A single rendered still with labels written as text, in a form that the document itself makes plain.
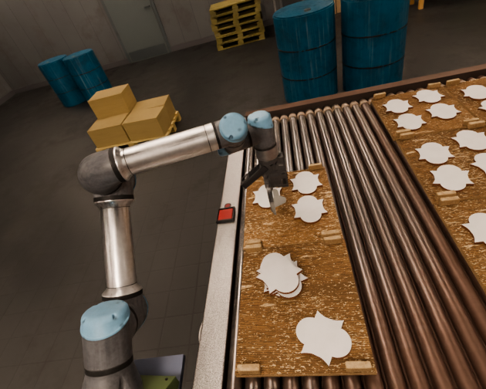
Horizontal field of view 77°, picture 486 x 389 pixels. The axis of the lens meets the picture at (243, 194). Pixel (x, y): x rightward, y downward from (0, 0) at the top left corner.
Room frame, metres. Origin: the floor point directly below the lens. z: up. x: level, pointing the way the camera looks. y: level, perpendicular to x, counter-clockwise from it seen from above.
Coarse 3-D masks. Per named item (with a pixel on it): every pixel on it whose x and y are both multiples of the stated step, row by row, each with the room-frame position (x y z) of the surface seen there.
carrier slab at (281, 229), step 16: (288, 176) 1.05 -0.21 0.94; (320, 176) 0.98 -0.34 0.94; (288, 192) 0.95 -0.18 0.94; (320, 192) 0.89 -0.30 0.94; (256, 208) 0.91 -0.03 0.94; (288, 208) 0.86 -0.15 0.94; (256, 224) 0.83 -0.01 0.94; (272, 224) 0.80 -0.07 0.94; (288, 224) 0.78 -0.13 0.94; (304, 224) 0.75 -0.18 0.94; (320, 224) 0.73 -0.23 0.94; (336, 224) 0.71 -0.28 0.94; (272, 240) 0.73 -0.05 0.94; (288, 240) 0.70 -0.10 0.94; (304, 240) 0.68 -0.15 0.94; (320, 240) 0.66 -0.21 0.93
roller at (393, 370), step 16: (320, 112) 1.53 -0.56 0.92; (320, 128) 1.38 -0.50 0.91; (336, 160) 1.09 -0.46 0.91; (336, 176) 0.97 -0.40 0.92; (336, 192) 0.89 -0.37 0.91; (352, 224) 0.70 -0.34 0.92; (352, 240) 0.64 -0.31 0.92; (368, 272) 0.50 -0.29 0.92; (368, 288) 0.45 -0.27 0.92; (368, 304) 0.41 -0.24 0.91; (384, 320) 0.36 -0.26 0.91; (384, 336) 0.32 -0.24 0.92; (384, 352) 0.28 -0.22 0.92; (384, 368) 0.25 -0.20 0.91; (400, 368) 0.24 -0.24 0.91; (400, 384) 0.21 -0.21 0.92
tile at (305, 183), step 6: (300, 174) 1.02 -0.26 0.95; (306, 174) 1.01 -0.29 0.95; (312, 174) 0.99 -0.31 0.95; (318, 174) 0.98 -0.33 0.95; (294, 180) 1.00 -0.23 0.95; (300, 180) 0.98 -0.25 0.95; (306, 180) 0.97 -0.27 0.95; (312, 180) 0.96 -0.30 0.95; (318, 180) 0.95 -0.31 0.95; (294, 186) 0.96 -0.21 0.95; (300, 186) 0.95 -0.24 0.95; (306, 186) 0.94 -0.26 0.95; (312, 186) 0.92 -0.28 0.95; (318, 186) 0.92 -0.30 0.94; (300, 192) 0.91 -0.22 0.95; (306, 192) 0.90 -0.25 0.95; (312, 192) 0.89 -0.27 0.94
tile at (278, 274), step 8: (272, 256) 0.62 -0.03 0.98; (264, 264) 0.60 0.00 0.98; (272, 264) 0.59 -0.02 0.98; (280, 264) 0.58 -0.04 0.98; (288, 264) 0.58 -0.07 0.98; (264, 272) 0.57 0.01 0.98; (272, 272) 0.56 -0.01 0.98; (280, 272) 0.55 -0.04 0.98; (288, 272) 0.55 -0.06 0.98; (296, 272) 0.54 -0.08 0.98; (264, 280) 0.55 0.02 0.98; (272, 280) 0.54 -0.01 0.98; (280, 280) 0.53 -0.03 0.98; (288, 280) 0.52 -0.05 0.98; (296, 280) 0.51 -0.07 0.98; (272, 288) 0.51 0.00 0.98; (280, 288) 0.50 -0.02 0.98; (288, 288) 0.50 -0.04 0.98; (296, 288) 0.49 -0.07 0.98
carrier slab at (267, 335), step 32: (256, 256) 0.68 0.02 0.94; (320, 256) 0.60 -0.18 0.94; (256, 288) 0.56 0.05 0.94; (320, 288) 0.49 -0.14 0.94; (352, 288) 0.46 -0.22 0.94; (256, 320) 0.46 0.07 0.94; (288, 320) 0.43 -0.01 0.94; (352, 320) 0.37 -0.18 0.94; (256, 352) 0.37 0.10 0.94; (288, 352) 0.35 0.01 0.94; (352, 352) 0.30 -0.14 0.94
